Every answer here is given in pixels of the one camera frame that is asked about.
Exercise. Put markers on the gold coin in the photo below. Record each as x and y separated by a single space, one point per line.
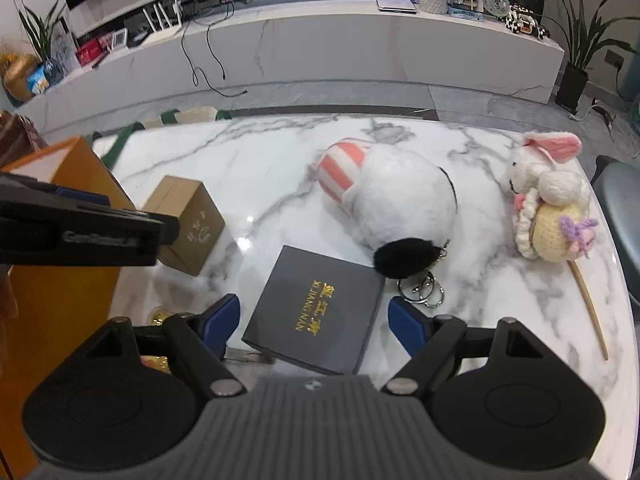
162 317

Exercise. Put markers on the padded chair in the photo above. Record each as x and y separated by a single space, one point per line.
622 210

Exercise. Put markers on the silver laptop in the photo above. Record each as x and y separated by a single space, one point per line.
396 5

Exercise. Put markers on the black gift box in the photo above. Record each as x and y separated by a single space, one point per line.
312 305

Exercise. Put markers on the gold bag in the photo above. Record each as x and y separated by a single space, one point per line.
20 75

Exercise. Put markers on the wall socket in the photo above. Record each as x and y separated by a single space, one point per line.
614 58

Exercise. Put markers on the small cardboard box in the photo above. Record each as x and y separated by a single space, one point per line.
180 220

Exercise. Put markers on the crocheted doll on stick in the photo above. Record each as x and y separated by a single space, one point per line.
550 230

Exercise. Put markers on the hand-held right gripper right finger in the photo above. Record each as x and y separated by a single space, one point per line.
406 322

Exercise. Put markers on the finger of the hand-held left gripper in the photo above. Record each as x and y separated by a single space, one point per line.
30 195
100 235

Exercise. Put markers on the red box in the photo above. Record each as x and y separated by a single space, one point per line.
89 53

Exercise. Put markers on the white router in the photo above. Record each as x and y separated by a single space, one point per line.
162 32

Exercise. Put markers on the crocheted white rabbit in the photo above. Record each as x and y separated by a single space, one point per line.
540 170

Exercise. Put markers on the long-leaf plant in vase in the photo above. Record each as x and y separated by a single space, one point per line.
42 30

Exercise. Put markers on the orange-rimmed white box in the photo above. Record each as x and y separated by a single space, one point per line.
60 305

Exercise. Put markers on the blue tin box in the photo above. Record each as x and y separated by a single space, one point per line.
465 11

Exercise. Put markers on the white plush with striped cup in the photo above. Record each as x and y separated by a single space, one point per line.
400 195

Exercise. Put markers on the potted plant black pot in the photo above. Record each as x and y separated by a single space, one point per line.
572 85

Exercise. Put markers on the white marble TV cabinet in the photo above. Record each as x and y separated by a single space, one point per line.
325 45

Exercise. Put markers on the black white checkered toy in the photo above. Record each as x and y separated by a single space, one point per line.
525 22

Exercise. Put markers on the large water jug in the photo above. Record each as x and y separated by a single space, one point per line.
631 105

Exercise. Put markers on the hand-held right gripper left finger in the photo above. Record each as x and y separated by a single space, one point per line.
222 320

